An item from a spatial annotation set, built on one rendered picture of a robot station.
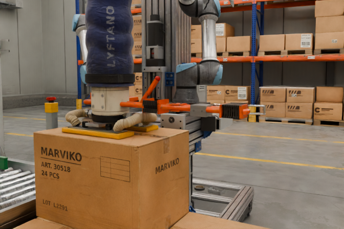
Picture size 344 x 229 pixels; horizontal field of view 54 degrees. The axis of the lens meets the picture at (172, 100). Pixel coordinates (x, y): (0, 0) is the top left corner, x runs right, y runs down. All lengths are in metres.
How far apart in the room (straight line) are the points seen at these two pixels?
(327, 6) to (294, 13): 1.55
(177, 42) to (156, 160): 0.98
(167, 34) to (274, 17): 7.88
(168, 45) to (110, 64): 0.75
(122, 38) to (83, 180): 0.63
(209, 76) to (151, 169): 0.76
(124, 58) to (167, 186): 0.58
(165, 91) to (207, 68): 0.35
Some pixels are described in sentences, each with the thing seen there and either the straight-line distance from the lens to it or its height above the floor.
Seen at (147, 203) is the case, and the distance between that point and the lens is 1.38.
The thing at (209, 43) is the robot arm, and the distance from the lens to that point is 2.00.
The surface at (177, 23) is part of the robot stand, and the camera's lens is 2.18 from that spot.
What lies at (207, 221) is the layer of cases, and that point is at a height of 0.54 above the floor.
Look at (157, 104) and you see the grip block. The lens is 1.39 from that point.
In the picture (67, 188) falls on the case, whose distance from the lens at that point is 1.58.
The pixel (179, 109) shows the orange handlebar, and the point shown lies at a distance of 1.35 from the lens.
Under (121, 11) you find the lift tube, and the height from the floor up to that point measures 1.48.
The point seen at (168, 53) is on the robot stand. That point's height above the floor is 1.33.
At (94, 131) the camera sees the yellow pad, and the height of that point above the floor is 0.96.
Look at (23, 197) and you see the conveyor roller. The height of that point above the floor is 0.54.
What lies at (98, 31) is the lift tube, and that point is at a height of 1.39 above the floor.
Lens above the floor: 1.21
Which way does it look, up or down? 5 degrees down
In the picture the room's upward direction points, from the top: straight up
